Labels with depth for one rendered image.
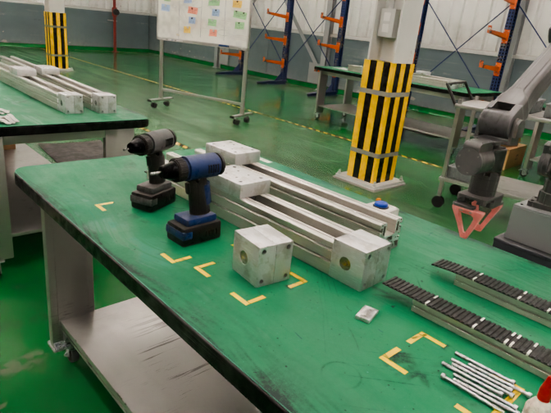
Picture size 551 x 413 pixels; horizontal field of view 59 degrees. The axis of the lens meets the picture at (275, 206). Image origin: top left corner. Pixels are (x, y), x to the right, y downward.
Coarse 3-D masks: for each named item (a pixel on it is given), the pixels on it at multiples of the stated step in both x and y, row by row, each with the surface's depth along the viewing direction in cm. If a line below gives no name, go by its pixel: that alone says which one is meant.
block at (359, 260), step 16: (336, 240) 110; (352, 240) 110; (368, 240) 111; (384, 240) 112; (336, 256) 111; (352, 256) 107; (368, 256) 106; (384, 256) 110; (336, 272) 111; (352, 272) 108; (368, 272) 108; (384, 272) 113
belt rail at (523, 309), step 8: (456, 280) 115; (464, 280) 113; (464, 288) 114; (472, 288) 112; (480, 288) 111; (488, 288) 109; (480, 296) 111; (488, 296) 110; (496, 296) 109; (504, 296) 107; (504, 304) 107; (512, 304) 107; (520, 304) 105; (520, 312) 105; (528, 312) 104; (536, 312) 103; (544, 312) 102; (536, 320) 103; (544, 320) 102
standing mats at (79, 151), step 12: (420, 132) 731; (48, 144) 470; (60, 144) 476; (72, 144) 481; (84, 144) 485; (96, 144) 489; (60, 156) 441; (72, 156) 445; (84, 156) 449; (96, 156) 452
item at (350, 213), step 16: (272, 176) 159; (288, 176) 155; (272, 192) 150; (288, 192) 145; (304, 192) 142; (320, 192) 146; (304, 208) 142; (320, 208) 137; (336, 208) 133; (352, 208) 138; (368, 208) 134; (352, 224) 130; (368, 224) 126; (384, 224) 124
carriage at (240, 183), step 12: (228, 168) 143; (240, 168) 144; (216, 180) 137; (228, 180) 133; (240, 180) 133; (252, 180) 134; (264, 180) 135; (228, 192) 134; (240, 192) 130; (252, 192) 133; (264, 192) 137
